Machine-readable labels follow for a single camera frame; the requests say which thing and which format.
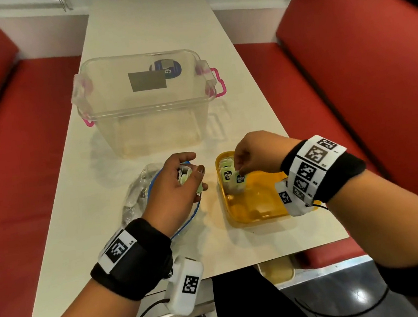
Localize person's left hand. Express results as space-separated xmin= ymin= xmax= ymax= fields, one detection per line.
xmin=135 ymin=149 xmax=214 ymax=241

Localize person's right hand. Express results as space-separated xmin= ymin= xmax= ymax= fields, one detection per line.
xmin=230 ymin=126 xmax=304 ymax=178

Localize clear zip bag blue seal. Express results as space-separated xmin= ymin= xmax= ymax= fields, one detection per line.
xmin=116 ymin=159 xmax=206 ymax=246

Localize tea bags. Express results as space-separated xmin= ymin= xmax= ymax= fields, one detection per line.
xmin=175 ymin=162 xmax=205 ymax=198

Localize yellow tray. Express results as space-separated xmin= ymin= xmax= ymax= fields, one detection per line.
xmin=214 ymin=142 xmax=320 ymax=230

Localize person's right forearm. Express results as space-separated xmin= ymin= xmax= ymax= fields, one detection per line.
xmin=322 ymin=164 xmax=418 ymax=317

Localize person's black trousers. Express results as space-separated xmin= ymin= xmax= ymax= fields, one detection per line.
xmin=191 ymin=260 xmax=316 ymax=317

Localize person's black sleeve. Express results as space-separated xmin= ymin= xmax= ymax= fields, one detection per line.
xmin=375 ymin=256 xmax=418 ymax=302

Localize black left wristband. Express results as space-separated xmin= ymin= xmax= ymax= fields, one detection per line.
xmin=84 ymin=214 xmax=178 ymax=306

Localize black wristband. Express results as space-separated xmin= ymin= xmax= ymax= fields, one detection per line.
xmin=84 ymin=214 xmax=178 ymax=306
xmin=277 ymin=129 xmax=370 ymax=209

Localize black right wristband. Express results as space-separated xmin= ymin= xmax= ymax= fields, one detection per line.
xmin=277 ymin=129 xmax=370 ymax=209

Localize yellow lid under table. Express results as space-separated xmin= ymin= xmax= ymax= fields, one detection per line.
xmin=255 ymin=254 xmax=297 ymax=287

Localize red bench seat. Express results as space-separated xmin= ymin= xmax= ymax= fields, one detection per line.
xmin=229 ymin=0 xmax=418 ymax=275
xmin=0 ymin=0 xmax=109 ymax=317

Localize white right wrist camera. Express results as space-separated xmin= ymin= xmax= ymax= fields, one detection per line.
xmin=274 ymin=175 xmax=316 ymax=219

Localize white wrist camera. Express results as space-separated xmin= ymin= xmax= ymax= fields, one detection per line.
xmin=159 ymin=253 xmax=209 ymax=317
xmin=274 ymin=175 xmax=316 ymax=219

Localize clear storage box pink handles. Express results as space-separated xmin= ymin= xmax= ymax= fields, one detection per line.
xmin=67 ymin=44 xmax=233 ymax=164

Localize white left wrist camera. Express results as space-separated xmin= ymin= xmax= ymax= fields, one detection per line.
xmin=159 ymin=253 xmax=209 ymax=317

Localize black right camera cable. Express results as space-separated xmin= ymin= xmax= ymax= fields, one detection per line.
xmin=285 ymin=196 xmax=394 ymax=317

